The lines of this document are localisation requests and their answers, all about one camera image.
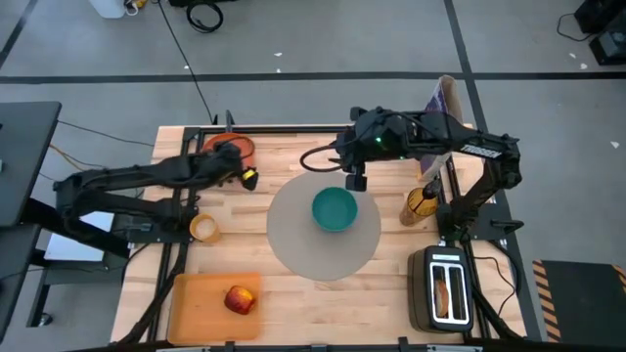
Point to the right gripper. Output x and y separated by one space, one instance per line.
364 142

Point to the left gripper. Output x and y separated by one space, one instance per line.
222 166

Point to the orange plate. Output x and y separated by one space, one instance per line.
214 143

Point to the purple cereal box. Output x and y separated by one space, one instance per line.
447 98

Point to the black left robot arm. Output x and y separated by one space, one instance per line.
147 173

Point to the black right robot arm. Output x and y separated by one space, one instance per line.
469 142

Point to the small orange cup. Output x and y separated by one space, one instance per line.
205 228

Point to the teal bowl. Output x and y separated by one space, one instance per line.
335 210

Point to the grey round placemat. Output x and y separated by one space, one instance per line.
293 244

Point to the amber textured tumbler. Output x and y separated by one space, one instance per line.
415 207

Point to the red yellow apple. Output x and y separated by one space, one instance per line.
239 299

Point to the black two-slot toaster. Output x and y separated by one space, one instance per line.
418 293

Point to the brown bread slice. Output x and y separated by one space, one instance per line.
441 298

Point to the white paper sheet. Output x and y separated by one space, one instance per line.
73 249

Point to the white container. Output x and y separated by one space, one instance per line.
107 7

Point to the black desk top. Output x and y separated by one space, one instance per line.
24 156

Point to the black yellow hazard mat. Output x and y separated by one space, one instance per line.
582 298

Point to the black equipment case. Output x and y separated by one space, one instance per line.
611 46
601 12

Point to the black aluminium table frame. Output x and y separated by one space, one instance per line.
274 129

